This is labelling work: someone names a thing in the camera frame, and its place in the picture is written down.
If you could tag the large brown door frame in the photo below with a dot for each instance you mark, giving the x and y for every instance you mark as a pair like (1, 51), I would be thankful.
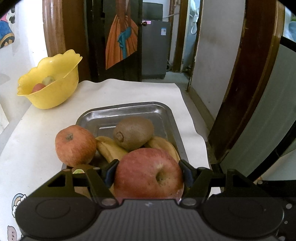
(249, 81)

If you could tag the large red cherry tomato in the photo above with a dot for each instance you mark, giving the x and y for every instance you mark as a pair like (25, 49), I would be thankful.
(38, 88)

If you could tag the dark red apple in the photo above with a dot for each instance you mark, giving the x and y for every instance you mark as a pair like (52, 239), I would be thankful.
(143, 176)

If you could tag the grey washing machine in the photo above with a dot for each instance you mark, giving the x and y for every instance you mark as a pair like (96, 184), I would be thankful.
(155, 58)

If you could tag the wooden door frame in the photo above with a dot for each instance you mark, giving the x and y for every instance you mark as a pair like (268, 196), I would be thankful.
(55, 27)

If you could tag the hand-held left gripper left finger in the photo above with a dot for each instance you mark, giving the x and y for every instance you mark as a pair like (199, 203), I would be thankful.
(111, 172)

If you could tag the plain brown kiwi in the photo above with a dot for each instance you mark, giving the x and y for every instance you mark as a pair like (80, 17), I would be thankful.
(136, 131)

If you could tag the yellow plastic bowl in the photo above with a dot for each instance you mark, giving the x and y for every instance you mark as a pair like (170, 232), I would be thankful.
(53, 95)

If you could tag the brown hallway door frame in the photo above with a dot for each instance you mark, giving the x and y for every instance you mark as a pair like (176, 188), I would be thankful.
(179, 34)

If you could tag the kiwi with sticker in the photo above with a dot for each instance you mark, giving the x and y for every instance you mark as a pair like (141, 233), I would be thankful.
(81, 167)

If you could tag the metal tray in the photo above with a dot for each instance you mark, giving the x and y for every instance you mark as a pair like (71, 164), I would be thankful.
(138, 111)

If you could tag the small yellow-green fruit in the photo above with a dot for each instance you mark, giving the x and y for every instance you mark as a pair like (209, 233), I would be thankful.
(48, 80)

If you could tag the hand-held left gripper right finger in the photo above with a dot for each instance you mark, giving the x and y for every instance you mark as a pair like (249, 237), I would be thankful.
(186, 172)

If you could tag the orange-red apple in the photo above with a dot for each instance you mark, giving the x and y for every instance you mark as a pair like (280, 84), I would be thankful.
(74, 146)

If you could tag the white appliance panel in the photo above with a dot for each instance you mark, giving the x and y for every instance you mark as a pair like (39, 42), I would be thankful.
(266, 115)

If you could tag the yellow banana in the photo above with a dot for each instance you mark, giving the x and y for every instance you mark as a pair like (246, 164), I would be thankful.
(164, 144)
(108, 148)

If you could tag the white printed table cover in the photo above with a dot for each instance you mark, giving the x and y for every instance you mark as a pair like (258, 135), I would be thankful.
(34, 139)

